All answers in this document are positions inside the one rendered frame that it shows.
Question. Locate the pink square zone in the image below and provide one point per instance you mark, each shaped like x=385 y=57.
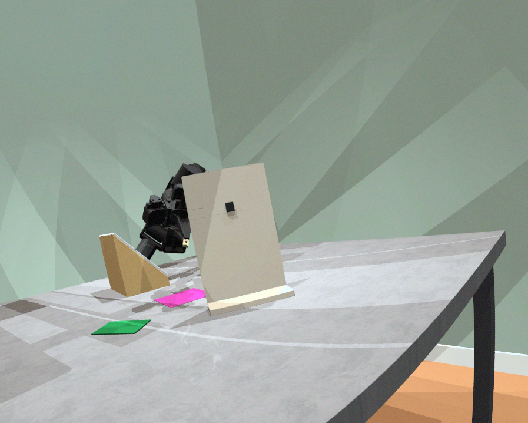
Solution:
x=182 y=297

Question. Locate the green flat square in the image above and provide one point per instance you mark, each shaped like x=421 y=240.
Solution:
x=121 y=327

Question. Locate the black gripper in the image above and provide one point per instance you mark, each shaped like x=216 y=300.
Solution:
x=177 y=222

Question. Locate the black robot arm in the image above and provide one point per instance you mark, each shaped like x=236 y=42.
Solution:
x=154 y=213

